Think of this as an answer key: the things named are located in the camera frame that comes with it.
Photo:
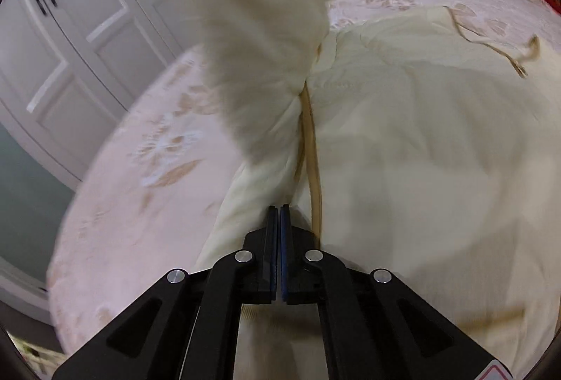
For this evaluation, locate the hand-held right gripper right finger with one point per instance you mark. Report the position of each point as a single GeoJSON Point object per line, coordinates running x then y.
{"type": "Point", "coordinates": [285, 250]}

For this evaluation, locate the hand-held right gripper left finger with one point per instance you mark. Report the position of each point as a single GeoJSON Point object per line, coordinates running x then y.
{"type": "Point", "coordinates": [274, 250]}

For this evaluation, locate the cream quilted duvet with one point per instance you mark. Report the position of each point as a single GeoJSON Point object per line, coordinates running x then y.
{"type": "Point", "coordinates": [416, 143]}

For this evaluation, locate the pink butterfly print bed blanket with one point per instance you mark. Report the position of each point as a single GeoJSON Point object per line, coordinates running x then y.
{"type": "Point", "coordinates": [144, 209]}

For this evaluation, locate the white panelled wardrobe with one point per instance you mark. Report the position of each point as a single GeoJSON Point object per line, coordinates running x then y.
{"type": "Point", "coordinates": [87, 12]}

